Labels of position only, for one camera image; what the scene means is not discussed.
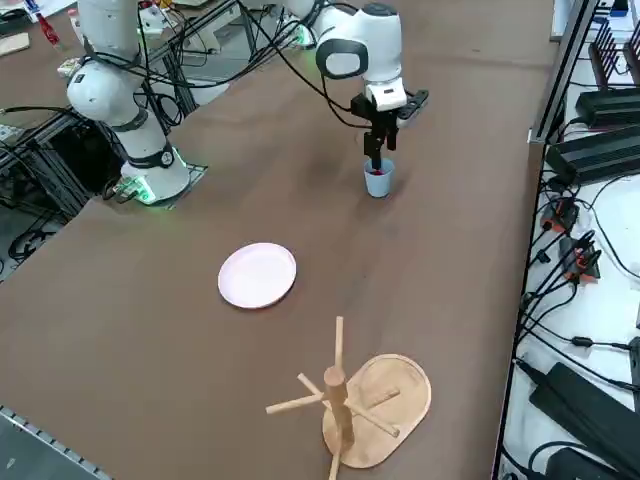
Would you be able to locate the red bottle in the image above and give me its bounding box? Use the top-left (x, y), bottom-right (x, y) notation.
top-left (35, 10), bottom-right (62, 50)

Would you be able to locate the black power adapter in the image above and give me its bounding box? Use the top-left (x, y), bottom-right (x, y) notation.
top-left (575, 89), bottom-right (640, 127)
top-left (528, 361), bottom-right (640, 474)
top-left (545, 124), bottom-right (640, 184)

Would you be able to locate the pink plate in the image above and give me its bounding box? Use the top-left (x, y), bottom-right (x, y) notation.
top-left (217, 242), bottom-right (298, 310)

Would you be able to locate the black metal frame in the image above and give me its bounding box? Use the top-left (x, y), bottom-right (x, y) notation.
top-left (0, 104), bottom-right (126, 226)

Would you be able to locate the dark wooden rack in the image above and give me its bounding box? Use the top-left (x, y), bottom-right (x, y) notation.
top-left (588, 19), bottom-right (640, 92)

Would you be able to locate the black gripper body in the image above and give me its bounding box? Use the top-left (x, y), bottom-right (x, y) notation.
top-left (349, 94), bottom-right (401, 133)

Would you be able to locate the aluminium rail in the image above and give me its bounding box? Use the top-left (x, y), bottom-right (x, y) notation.
top-left (0, 405), bottom-right (109, 480)

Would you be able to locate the aluminium profile post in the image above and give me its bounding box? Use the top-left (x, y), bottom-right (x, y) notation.
top-left (528, 0), bottom-right (599, 145)

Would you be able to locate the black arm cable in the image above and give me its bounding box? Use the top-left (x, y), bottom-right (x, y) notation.
top-left (234, 0), bottom-right (371, 132)

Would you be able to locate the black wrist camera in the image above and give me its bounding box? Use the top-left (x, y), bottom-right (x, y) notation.
top-left (397, 88), bottom-right (430, 124)

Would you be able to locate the blue plastic cup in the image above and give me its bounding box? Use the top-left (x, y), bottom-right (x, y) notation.
top-left (363, 159), bottom-right (398, 199)

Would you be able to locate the orange and black plug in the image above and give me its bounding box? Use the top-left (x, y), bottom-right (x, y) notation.
top-left (540, 197), bottom-right (580, 234)
top-left (558, 237), bottom-right (602, 282)

